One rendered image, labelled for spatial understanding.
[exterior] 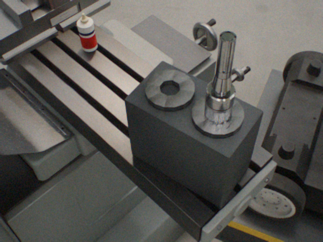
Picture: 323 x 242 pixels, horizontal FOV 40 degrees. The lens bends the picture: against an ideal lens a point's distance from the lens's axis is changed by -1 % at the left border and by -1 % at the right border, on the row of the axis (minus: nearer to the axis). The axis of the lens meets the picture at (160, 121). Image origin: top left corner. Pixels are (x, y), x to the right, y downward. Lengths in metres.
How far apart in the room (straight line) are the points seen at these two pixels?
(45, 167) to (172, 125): 0.47
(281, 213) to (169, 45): 0.63
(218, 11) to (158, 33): 1.23
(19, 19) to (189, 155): 0.58
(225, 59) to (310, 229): 0.92
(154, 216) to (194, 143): 0.92
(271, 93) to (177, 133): 1.02
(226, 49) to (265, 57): 1.81
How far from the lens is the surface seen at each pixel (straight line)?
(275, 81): 1.79
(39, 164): 1.12
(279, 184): 1.29
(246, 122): 0.77
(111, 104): 1.04
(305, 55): 1.64
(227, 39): 0.63
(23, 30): 1.18
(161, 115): 0.77
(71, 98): 1.07
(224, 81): 0.68
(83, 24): 1.11
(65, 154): 1.16
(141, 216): 1.66
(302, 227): 1.48
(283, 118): 1.44
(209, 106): 0.73
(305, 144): 1.38
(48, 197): 1.23
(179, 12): 2.67
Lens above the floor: 1.71
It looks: 54 degrees down
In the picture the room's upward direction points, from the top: 2 degrees counter-clockwise
